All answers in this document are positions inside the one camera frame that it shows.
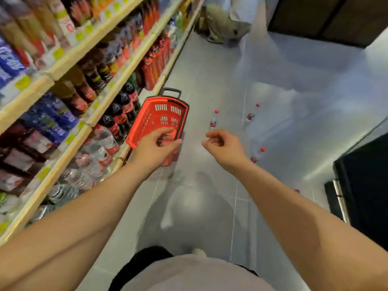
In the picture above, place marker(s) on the dark wooden cabinet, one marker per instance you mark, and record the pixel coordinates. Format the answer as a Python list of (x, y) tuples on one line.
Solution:
[(333, 18)]

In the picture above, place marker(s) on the row of red drink bottles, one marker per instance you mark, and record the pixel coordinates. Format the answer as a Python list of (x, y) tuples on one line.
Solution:
[(154, 66)]

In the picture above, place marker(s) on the person's left hand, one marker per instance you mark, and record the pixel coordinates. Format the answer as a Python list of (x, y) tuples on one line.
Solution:
[(151, 154)]

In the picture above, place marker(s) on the wooden store shelves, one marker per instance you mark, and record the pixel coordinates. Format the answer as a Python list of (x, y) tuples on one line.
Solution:
[(91, 42)]

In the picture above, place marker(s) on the person's right forearm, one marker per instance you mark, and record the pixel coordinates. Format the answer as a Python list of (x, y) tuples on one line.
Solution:
[(318, 233)]

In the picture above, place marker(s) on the row of brown tea bottles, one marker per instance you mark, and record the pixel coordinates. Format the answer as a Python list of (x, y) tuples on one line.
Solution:
[(85, 84)]

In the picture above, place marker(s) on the black red label bottle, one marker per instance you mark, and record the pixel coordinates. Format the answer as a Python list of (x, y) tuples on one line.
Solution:
[(85, 6), (71, 9)]

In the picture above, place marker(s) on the red shopping basket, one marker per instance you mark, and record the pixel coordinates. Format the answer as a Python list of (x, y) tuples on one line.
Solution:
[(142, 124)]

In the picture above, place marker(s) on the person's right hand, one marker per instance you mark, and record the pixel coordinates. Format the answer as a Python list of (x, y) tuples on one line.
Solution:
[(232, 154)]

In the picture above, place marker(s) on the brown cardboard box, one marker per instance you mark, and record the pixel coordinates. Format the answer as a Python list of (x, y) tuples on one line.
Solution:
[(202, 24)]

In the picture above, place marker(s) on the person's left forearm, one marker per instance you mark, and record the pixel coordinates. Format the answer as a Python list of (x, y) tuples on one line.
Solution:
[(60, 239)]

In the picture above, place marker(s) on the row of mixed colour drinks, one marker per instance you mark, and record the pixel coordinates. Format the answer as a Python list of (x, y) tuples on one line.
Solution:
[(185, 15)]

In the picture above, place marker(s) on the white label drink bottle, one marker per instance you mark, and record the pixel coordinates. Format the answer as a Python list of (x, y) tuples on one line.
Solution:
[(62, 18)]

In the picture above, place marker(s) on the person's right green shoe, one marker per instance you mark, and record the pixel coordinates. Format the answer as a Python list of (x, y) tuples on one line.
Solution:
[(199, 253)]

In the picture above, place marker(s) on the row of dark plum drinks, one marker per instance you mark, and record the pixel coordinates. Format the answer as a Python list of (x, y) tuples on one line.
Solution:
[(24, 160)]

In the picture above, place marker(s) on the blue drink pack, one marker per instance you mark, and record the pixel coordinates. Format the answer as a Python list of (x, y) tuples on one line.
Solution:
[(10, 63)]

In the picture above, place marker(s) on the person's white shirt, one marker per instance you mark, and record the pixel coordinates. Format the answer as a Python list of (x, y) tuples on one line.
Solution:
[(194, 275)]

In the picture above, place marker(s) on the cola bottle red label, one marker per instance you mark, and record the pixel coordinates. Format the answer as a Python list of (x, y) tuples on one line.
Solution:
[(125, 104), (132, 95), (110, 127), (118, 116)]

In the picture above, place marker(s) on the row of orange label bottles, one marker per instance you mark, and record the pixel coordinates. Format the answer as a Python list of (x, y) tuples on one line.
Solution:
[(127, 36)]

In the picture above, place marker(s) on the green soda bottle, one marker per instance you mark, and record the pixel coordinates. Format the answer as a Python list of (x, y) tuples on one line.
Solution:
[(133, 81)]

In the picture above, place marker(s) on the row of yellow price tags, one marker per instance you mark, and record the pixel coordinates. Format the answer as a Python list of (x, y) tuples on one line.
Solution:
[(22, 82)]

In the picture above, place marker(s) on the row of amber tea bottles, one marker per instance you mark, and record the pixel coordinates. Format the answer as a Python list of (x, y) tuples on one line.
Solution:
[(27, 30)]

